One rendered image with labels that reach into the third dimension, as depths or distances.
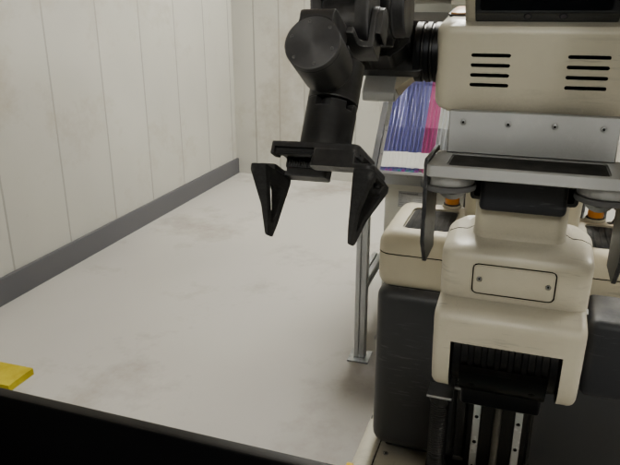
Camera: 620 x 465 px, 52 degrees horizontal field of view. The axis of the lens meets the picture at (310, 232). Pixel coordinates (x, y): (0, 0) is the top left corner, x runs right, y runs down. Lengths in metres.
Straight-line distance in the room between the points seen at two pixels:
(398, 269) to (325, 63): 0.74
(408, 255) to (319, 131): 0.65
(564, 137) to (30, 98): 2.62
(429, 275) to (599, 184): 0.54
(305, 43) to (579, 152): 0.43
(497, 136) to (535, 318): 0.28
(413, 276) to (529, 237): 0.36
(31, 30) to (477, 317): 2.61
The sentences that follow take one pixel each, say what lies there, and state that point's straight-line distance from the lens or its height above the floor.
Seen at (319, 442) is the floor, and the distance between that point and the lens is 2.02.
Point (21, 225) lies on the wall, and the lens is 3.18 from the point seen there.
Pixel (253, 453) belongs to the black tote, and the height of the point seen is 1.06.
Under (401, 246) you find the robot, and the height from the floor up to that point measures 0.78.
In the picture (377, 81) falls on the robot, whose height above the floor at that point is 1.13.
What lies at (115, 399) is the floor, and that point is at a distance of 2.30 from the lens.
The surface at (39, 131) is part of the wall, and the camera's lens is 3.23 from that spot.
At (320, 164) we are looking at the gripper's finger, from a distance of 0.66.
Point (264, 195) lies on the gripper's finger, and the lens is 0.69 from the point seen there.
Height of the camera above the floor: 1.23
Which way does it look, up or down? 19 degrees down
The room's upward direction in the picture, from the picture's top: straight up
